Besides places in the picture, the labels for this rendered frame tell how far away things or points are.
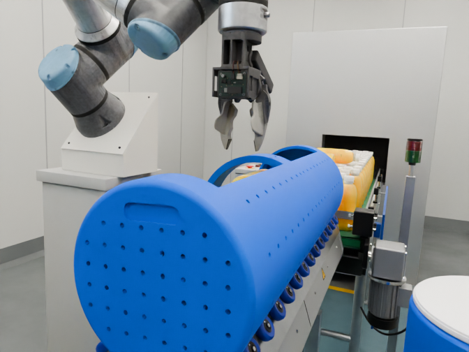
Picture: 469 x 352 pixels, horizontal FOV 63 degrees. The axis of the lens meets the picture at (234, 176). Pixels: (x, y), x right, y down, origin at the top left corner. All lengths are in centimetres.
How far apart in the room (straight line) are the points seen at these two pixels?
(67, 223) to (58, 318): 38
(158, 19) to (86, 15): 60
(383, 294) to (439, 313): 94
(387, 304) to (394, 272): 13
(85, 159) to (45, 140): 246
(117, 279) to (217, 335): 16
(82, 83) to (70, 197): 39
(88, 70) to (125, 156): 30
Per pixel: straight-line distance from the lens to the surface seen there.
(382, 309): 166
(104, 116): 143
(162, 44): 75
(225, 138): 76
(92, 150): 143
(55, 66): 137
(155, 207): 51
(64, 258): 155
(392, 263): 158
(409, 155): 178
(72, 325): 163
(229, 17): 72
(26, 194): 384
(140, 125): 140
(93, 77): 138
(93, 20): 135
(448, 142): 555
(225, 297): 49
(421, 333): 70
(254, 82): 72
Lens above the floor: 132
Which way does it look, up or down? 9 degrees down
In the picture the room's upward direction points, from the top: 3 degrees clockwise
